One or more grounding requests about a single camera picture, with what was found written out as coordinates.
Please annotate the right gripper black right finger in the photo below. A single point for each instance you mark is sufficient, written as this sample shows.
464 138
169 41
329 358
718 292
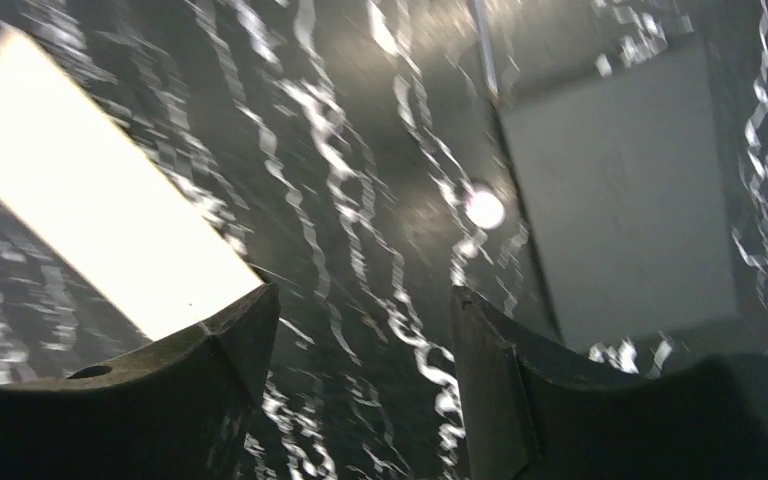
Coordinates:
533 409

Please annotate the white glue stick cap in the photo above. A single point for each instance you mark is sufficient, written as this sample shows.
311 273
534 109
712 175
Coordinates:
484 209

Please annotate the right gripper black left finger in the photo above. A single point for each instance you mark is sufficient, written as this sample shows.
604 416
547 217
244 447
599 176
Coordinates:
178 408

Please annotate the black rectangular block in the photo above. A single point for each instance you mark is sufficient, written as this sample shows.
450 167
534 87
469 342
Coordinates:
642 201

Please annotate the cream paper envelope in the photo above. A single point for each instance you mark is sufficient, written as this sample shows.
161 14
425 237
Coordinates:
84 188

